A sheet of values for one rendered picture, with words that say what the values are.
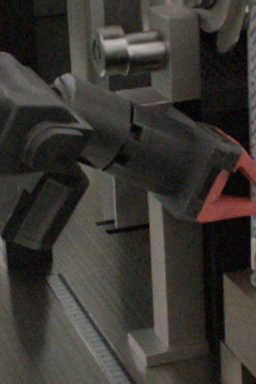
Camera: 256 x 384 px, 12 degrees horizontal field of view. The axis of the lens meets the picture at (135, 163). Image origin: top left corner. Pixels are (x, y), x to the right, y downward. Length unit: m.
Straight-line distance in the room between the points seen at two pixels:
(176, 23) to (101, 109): 0.14
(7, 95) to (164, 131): 0.15
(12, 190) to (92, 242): 0.46
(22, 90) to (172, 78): 0.20
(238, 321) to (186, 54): 0.22
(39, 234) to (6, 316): 0.29
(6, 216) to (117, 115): 0.11
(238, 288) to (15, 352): 0.28
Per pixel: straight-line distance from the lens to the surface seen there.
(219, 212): 0.90
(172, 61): 0.96
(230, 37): 0.92
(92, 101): 0.84
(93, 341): 1.09
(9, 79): 0.80
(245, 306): 0.87
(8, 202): 0.86
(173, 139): 0.87
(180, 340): 1.05
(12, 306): 1.17
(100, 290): 1.19
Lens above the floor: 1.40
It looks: 19 degrees down
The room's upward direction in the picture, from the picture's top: 3 degrees counter-clockwise
